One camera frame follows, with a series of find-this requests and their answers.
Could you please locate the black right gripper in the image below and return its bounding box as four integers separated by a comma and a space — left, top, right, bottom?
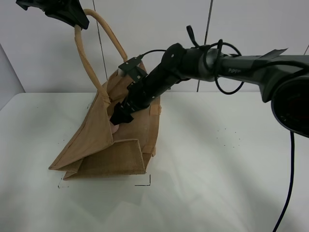
110, 70, 174, 125

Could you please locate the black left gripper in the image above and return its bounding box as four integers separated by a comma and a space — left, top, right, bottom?
16, 0, 89, 29

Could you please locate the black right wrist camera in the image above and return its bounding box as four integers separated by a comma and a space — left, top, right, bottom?
118, 56, 147, 83

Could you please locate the brown linen tote bag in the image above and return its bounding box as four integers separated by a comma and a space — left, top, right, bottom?
48, 9, 162, 181

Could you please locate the pink peach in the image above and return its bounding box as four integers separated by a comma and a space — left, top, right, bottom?
110, 122, 119, 134

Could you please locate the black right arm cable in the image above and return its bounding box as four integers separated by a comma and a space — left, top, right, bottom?
139, 25, 246, 95

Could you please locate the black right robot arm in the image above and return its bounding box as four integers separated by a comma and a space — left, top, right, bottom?
111, 42, 309, 137

